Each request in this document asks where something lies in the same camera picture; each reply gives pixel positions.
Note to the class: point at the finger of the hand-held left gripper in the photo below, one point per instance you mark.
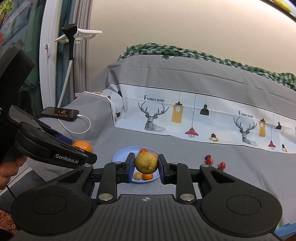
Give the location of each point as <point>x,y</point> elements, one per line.
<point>91,158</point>
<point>66,140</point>

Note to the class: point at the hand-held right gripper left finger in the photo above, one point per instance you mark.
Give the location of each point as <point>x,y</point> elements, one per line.
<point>130,166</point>

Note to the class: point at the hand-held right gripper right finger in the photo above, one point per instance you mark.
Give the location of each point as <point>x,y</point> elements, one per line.
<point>161,169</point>

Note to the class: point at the small yellow-green fruit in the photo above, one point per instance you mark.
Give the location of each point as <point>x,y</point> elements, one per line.
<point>146,162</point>
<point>138,176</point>

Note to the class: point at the blue round plate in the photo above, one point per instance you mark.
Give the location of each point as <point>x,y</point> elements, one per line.
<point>120,157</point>

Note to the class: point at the round orange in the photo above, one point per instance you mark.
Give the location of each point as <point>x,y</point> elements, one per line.
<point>147,176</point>
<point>81,146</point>

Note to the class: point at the tiny orange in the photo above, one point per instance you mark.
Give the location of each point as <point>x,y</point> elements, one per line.
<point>143,151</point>

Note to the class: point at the person's left hand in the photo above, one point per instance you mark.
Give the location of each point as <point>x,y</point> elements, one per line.
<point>9,170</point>

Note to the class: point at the black smartphone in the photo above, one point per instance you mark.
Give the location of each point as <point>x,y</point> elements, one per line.
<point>57,113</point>

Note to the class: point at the grey curtain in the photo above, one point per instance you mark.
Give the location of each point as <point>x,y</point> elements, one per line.
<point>81,69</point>

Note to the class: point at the deer and lamp printed sheet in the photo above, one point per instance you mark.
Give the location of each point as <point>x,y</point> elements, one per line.
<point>219,120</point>

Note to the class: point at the red patterned cloth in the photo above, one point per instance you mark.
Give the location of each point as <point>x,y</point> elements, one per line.
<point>7,220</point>

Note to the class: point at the black garment steamer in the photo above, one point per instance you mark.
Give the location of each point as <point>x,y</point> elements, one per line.
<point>71,46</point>

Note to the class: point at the grey bed cover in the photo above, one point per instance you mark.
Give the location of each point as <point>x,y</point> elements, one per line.
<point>185,74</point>

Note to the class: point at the green hanging cloth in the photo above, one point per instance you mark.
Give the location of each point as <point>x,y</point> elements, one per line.
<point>34,34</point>

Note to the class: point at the white plastic hanger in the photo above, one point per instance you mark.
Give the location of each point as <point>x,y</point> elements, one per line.
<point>89,32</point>

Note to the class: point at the green checkered cloth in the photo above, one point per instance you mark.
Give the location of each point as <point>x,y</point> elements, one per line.
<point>161,49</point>

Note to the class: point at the blue mat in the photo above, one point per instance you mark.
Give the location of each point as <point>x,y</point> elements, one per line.
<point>286,230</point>

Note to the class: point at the white door frame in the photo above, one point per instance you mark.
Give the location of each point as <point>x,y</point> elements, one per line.
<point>49,69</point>

